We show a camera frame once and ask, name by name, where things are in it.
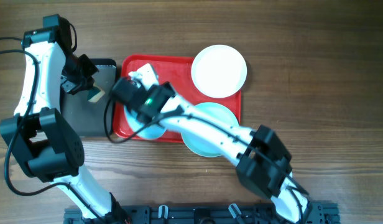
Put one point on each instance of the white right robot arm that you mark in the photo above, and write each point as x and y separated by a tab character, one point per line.
261	160

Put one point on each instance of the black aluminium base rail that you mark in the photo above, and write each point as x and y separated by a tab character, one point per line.
318	212

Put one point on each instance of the green and yellow sponge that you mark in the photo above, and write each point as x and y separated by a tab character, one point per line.
95	94

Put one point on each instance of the red plastic tray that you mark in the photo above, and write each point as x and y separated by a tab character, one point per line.
177	71

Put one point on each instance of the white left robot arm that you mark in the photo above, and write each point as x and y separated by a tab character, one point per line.
40	139

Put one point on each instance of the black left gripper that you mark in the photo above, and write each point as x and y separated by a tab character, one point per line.
73	87

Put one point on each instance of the black water tray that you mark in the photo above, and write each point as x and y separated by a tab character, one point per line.
85	117

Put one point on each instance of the white plate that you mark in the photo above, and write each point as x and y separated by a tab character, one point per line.
219	71

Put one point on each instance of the light blue plate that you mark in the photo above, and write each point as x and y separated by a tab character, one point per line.
212	109
154	131

